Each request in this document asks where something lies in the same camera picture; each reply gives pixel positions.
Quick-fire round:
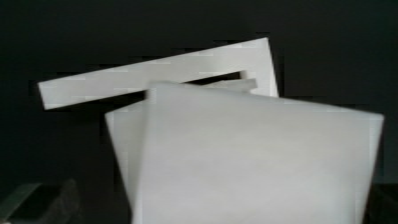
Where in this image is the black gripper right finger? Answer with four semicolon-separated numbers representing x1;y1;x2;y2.
365;184;398;224

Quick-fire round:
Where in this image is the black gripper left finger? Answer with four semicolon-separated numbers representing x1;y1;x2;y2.
0;179;79;224

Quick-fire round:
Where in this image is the small white cabinet top block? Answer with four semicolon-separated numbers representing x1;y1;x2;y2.
111;82;383;224

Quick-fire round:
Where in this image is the white U-shaped fence frame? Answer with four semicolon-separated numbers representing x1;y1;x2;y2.
39;38;278;109

